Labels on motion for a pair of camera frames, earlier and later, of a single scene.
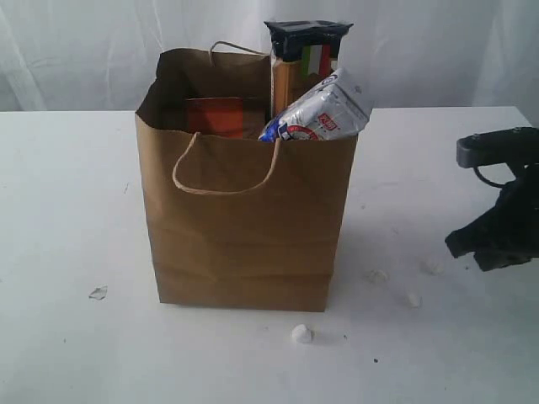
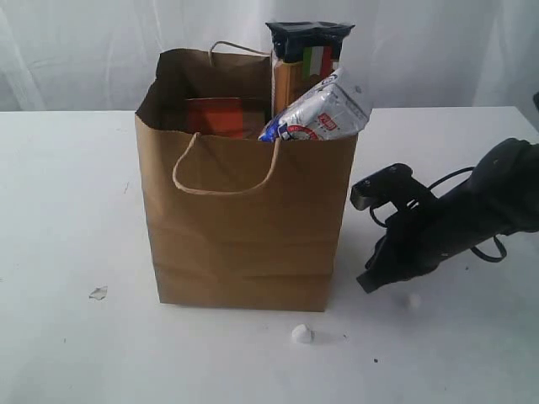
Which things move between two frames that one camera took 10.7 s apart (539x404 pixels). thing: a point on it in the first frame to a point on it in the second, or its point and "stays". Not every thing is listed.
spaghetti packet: [304, 52] stays
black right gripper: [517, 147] to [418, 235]
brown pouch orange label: [218, 116] stays
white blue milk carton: [331, 108] stays
